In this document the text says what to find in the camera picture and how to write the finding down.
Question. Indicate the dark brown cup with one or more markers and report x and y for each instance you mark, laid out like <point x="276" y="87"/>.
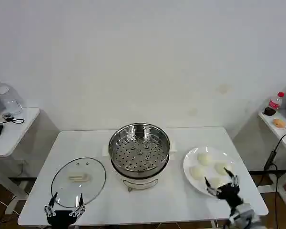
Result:
<point x="269" y="111"/>

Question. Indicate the white round plate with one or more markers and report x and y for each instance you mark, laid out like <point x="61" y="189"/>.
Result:
<point x="193" y="155"/>

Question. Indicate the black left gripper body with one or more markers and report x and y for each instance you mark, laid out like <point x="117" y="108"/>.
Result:
<point x="61" y="218"/>

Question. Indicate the red-capped plastic bottle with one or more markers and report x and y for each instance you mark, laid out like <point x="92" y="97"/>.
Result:
<point x="276" y="102"/>

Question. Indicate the white steamed bun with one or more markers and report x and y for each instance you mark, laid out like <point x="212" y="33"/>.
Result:
<point x="203" y="158"/>
<point x="219" y="168"/>
<point x="197" y="173"/>
<point x="214" y="182"/>

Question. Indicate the perforated steel steamer basket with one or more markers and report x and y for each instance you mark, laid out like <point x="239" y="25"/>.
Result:
<point x="138" y="152"/>

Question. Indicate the clear plastic water jug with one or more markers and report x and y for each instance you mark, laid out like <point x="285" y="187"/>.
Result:
<point x="9" y="100"/>

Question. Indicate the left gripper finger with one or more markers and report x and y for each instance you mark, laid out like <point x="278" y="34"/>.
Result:
<point x="80" y="208"/>
<point x="50" y="210"/>

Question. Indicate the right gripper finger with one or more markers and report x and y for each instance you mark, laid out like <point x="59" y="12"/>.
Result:
<point x="212" y="190"/>
<point x="235" y="181"/>

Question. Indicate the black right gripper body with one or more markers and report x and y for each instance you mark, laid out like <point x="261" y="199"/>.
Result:
<point x="230" y="195"/>

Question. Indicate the white electric pot base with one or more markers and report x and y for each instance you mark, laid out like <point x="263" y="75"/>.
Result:
<point x="138" y="183"/>

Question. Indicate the orange pastry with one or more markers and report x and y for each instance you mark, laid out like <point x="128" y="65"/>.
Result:
<point x="279" y="123"/>

